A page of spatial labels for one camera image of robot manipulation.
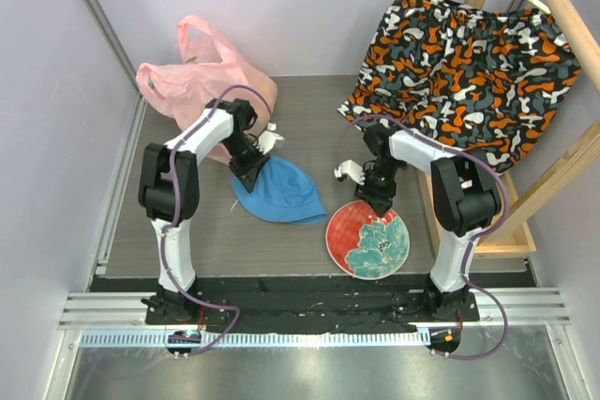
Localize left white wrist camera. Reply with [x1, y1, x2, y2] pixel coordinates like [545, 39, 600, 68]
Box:
[257, 122, 286, 155]

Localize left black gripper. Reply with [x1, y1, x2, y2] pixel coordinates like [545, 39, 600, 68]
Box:
[221, 134, 270, 193]

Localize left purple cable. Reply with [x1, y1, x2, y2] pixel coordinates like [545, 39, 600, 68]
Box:
[157, 84, 278, 357]

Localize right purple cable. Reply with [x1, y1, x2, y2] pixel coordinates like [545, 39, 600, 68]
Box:
[336, 113, 510, 363]

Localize aluminium rail with slotted strip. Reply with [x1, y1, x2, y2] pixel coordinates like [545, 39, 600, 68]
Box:
[58, 288, 570, 350]

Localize wooden clothes rack frame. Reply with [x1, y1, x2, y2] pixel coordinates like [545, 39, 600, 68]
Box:
[419, 0, 600, 261]

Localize orange camouflage patterned shorts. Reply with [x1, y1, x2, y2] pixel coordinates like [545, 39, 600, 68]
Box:
[339, 0, 581, 173]

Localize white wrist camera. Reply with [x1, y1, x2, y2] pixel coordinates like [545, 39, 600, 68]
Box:
[257, 122, 286, 155]
[334, 159, 366, 185]

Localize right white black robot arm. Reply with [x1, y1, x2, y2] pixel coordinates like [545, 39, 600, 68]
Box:
[355, 122, 505, 320]

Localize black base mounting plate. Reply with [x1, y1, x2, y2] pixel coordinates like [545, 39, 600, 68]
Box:
[142, 275, 480, 334]

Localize red teal floral plate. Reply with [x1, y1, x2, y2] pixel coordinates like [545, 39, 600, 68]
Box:
[325, 200, 411, 281]

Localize pink plastic bag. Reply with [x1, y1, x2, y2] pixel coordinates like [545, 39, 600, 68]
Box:
[136, 16, 278, 137]

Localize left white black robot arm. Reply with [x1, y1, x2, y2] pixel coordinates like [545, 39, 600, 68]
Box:
[138, 99, 269, 324]

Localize purple cable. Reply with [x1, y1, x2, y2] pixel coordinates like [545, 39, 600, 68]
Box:
[157, 84, 278, 357]
[336, 113, 510, 363]

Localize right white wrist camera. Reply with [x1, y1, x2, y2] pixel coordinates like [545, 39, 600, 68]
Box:
[334, 159, 366, 185]

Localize blue bucket hat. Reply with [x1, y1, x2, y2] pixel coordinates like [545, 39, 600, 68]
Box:
[231, 156, 327, 225]

